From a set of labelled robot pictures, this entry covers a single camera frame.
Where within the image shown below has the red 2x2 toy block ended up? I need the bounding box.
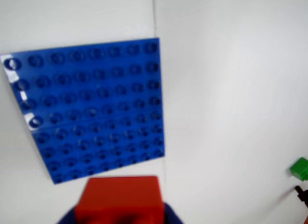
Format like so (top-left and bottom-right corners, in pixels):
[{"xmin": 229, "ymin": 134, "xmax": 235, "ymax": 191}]
[{"xmin": 74, "ymin": 176, "xmax": 165, "ymax": 224}]

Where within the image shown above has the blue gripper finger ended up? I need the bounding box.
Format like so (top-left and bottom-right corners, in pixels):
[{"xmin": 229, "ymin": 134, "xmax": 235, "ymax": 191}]
[
  {"xmin": 163, "ymin": 202, "xmax": 185, "ymax": 224},
  {"xmin": 56, "ymin": 206, "xmax": 77, "ymax": 224}
]

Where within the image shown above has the green toy block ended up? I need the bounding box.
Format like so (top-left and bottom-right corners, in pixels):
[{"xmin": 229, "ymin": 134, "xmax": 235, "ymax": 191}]
[{"xmin": 288, "ymin": 157, "xmax": 308, "ymax": 182}]

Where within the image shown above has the small black object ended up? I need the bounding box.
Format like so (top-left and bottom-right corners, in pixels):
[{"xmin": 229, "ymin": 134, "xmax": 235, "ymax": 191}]
[{"xmin": 295, "ymin": 185, "xmax": 308, "ymax": 208}]

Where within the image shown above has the blue 8x8 studded baseplate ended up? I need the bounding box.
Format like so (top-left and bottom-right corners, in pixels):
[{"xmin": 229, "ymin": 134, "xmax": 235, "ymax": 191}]
[{"xmin": 0, "ymin": 38, "xmax": 167, "ymax": 185}]

